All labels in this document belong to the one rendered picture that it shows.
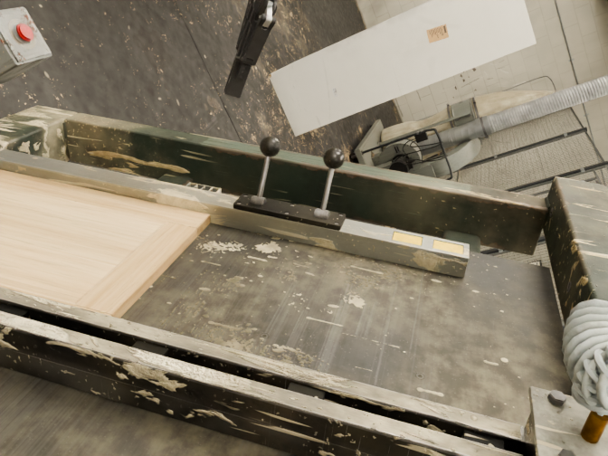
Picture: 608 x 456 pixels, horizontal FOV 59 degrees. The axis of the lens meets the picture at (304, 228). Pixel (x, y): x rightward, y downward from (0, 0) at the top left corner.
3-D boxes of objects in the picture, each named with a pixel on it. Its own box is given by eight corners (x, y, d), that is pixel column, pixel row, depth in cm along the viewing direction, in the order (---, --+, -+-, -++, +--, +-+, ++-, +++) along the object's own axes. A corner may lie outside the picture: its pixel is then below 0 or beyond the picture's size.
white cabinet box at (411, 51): (289, 63, 518) (509, -36, 432) (313, 119, 535) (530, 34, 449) (268, 74, 466) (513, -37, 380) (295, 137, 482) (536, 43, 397)
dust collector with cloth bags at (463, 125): (368, 122, 712) (545, 57, 621) (387, 170, 732) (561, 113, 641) (346, 154, 594) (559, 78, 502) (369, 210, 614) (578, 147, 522)
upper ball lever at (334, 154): (312, 220, 99) (327, 147, 99) (332, 223, 98) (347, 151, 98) (308, 218, 95) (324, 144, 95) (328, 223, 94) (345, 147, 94)
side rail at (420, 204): (84, 153, 139) (79, 111, 134) (530, 242, 117) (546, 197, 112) (69, 161, 134) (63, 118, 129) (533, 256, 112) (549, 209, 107)
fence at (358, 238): (8, 166, 115) (4, 148, 113) (464, 263, 96) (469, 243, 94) (-10, 175, 111) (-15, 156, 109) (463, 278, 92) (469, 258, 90)
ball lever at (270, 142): (250, 206, 101) (265, 137, 101) (270, 211, 100) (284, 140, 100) (243, 205, 97) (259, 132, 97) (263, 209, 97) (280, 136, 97)
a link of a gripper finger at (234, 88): (251, 61, 98) (252, 63, 98) (239, 96, 102) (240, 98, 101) (236, 57, 97) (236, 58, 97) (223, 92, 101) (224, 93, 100)
